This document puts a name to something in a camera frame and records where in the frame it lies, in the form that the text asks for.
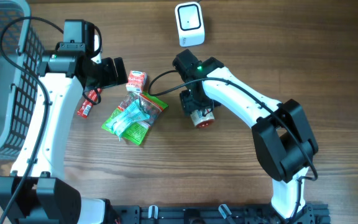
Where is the green lid jar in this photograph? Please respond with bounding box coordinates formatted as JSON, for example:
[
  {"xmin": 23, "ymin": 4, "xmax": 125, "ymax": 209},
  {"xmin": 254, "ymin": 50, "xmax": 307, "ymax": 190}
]
[{"xmin": 190, "ymin": 108, "xmax": 215, "ymax": 128}]

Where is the red snack bar wrapper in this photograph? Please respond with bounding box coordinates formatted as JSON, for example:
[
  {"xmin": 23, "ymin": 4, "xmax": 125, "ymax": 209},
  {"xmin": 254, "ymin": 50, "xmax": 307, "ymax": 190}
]
[{"xmin": 77, "ymin": 88, "xmax": 102, "ymax": 118}]

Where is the red tissue pack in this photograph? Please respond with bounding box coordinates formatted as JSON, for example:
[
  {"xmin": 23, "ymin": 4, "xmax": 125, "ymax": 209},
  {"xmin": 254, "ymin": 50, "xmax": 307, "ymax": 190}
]
[{"xmin": 126, "ymin": 70, "xmax": 147, "ymax": 93}]

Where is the mint green wipes pack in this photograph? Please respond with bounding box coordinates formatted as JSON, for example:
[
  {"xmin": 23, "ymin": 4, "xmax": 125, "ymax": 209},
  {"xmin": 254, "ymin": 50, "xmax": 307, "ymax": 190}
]
[{"xmin": 111, "ymin": 99, "xmax": 150, "ymax": 139}]

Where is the green candy bag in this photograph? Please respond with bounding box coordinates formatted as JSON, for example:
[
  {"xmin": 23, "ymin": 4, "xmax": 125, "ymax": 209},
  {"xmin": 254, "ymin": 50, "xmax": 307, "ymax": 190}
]
[{"xmin": 102, "ymin": 91, "xmax": 168, "ymax": 146}]

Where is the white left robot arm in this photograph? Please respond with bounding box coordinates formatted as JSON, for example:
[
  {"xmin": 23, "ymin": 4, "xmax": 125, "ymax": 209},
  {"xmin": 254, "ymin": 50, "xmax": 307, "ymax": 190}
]
[{"xmin": 0, "ymin": 19, "xmax": 128, "ymax": 223}]

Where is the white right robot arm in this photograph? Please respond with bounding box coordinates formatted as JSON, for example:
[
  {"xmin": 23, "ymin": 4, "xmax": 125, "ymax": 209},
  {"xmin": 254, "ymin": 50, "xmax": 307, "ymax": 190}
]
[{"xmin": 172, "ymin": 49, "xmax": 318, "ymax": 222}]

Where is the white barcode scanner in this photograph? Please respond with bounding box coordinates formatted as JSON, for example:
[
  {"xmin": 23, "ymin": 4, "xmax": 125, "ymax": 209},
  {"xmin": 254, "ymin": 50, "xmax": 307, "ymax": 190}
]
[{"xmin": 175, "ymin": 1, "xmax": 205, "ymax": 47}]

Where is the grey mesh shopping basket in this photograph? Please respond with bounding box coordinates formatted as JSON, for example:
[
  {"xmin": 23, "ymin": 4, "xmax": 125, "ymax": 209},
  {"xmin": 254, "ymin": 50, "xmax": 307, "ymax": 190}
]
[{"xmin": 0, "ymin": 1, "xmax": 44, "ymax": 160}]

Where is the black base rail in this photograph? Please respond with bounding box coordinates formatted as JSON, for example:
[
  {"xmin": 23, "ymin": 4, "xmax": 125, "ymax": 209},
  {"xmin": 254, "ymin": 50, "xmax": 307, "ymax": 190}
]
[{"xmin": 106, "ymin": 203, "xmax": 331, "ymax": 224}]

